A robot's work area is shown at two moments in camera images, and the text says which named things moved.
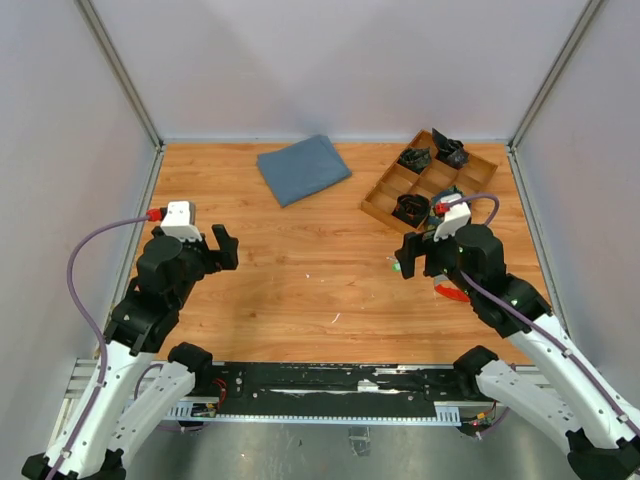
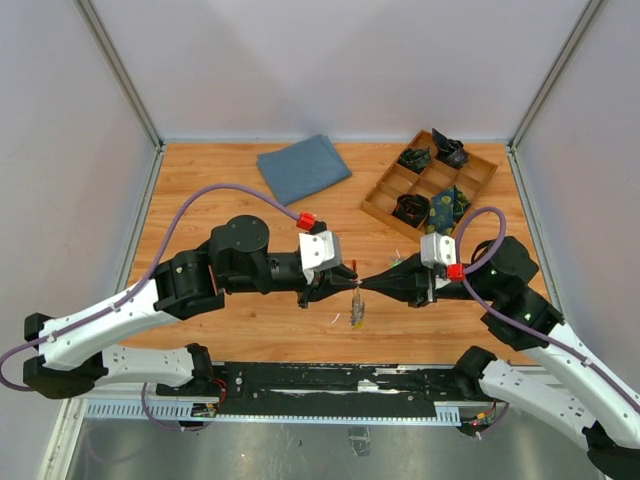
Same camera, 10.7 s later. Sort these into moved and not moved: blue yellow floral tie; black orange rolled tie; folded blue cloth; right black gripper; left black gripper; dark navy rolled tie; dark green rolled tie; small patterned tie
Moved: right black gripper; left black gripper; small patterned tie
Not moved: dark navy rolled tie; folded blue cloth; dark green rolled tie; blue yellow floral tie; black orange rolled tie
